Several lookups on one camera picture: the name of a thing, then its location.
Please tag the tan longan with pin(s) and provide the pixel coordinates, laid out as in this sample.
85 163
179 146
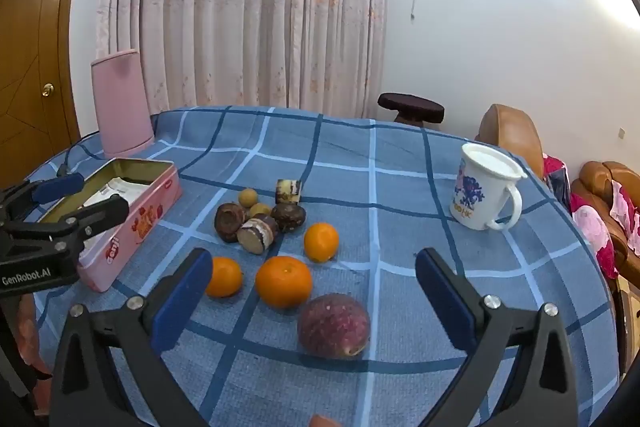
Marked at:
247 197
260 210

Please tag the brown leather chair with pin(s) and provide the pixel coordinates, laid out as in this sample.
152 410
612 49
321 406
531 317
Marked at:
510 132

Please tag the pink floral curtain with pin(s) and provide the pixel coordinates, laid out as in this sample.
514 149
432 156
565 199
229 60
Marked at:
240 7

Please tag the white paper sheet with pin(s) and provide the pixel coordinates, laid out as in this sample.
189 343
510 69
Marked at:
117 189

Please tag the wooden door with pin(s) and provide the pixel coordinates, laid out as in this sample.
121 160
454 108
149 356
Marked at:
30 57

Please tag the blue checked tablecloth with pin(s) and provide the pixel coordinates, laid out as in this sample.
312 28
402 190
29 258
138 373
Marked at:
400 187

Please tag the pink floral blanket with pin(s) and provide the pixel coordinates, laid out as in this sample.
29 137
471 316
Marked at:
592 232

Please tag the pink tin box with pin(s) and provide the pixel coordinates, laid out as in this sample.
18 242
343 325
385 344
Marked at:
145 222

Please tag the cut water chestnut piece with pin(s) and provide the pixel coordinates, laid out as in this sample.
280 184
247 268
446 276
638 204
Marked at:
289 191

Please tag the brown leather sofa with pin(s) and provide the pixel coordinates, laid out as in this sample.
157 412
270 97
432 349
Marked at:
595 177

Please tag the pink tall container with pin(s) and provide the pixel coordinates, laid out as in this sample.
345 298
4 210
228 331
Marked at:
122 107

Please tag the orange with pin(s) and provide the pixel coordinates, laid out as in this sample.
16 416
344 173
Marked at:
321 243
224 277
283 282

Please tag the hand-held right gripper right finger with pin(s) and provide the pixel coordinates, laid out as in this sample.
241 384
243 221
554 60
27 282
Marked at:
445 302

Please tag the white printed mug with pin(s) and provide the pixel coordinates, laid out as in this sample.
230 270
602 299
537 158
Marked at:
475 202

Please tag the brass door knob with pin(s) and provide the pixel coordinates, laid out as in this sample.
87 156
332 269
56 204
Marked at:
47 89

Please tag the dark brown round stool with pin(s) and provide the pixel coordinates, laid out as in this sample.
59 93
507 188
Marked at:
410 106

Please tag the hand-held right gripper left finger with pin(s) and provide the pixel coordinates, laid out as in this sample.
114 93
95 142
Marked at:
185 302

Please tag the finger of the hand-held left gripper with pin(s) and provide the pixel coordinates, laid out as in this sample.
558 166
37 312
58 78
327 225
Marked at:
100 212
60 188

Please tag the white mug lid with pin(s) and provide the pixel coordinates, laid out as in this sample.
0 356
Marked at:
492 159

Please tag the purple passion fruit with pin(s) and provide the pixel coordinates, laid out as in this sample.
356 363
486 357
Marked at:
334 326

